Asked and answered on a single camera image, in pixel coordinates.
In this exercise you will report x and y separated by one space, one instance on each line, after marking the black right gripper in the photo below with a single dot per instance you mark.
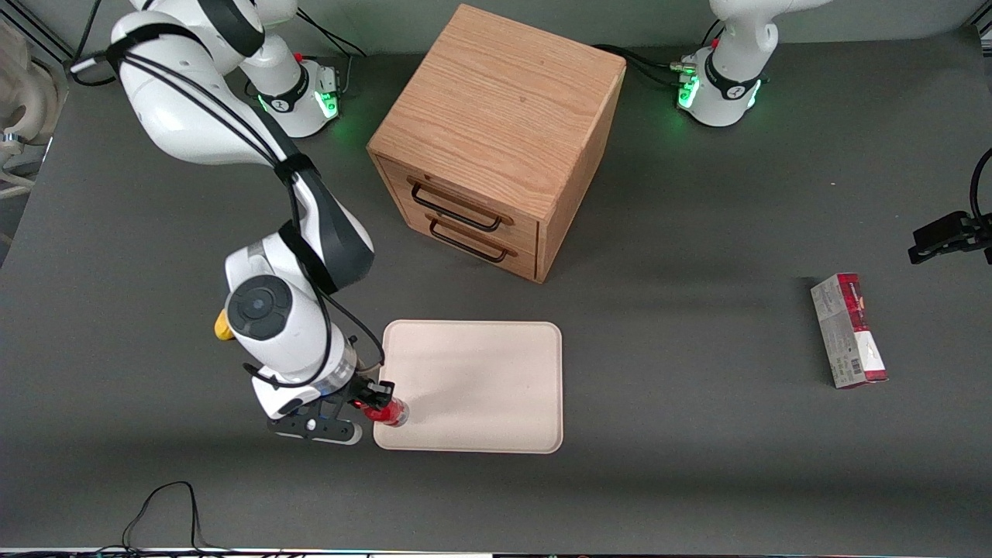
363 387

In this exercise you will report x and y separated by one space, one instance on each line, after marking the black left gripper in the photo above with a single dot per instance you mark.
947 235

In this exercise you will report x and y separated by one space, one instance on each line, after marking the red coke bottle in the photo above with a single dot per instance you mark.
390 415

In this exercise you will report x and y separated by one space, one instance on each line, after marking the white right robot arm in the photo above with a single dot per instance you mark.
186 116

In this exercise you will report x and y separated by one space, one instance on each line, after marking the beige plastic tray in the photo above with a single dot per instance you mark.
480 386

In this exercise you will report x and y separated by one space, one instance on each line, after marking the grey and red carton box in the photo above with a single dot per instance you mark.
849 329

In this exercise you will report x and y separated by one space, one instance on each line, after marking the yellow toy lemon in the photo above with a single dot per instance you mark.
222 327

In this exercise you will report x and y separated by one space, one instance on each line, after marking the wooden two-drawer cabinet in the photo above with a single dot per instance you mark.
504 116

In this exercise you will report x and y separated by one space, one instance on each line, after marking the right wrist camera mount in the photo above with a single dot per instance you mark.
314 426

